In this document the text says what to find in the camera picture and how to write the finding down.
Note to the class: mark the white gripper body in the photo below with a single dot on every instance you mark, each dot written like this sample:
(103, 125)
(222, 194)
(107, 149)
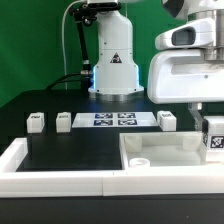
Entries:
(183, 76)

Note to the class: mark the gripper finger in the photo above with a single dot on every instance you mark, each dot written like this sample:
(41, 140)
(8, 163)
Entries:
(194, 109)

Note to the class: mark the white square table top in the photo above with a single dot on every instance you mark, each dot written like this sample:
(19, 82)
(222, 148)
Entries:
(141, 151)

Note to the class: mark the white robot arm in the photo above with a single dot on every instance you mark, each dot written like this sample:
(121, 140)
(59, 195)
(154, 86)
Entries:
(116, 75)

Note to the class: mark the white marker tag sheet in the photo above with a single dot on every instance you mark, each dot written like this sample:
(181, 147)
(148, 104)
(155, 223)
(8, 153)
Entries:
(114, 119)

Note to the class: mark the white u-shaped obstacle fence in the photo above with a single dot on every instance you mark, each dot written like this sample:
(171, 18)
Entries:
(154, 181)

